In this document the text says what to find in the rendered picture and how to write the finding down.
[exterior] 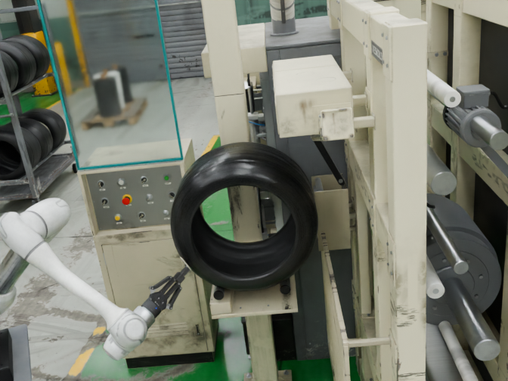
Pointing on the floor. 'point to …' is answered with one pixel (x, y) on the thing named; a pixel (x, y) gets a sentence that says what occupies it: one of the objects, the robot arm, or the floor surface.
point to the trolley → (28, 122)
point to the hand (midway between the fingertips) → (181, 274)
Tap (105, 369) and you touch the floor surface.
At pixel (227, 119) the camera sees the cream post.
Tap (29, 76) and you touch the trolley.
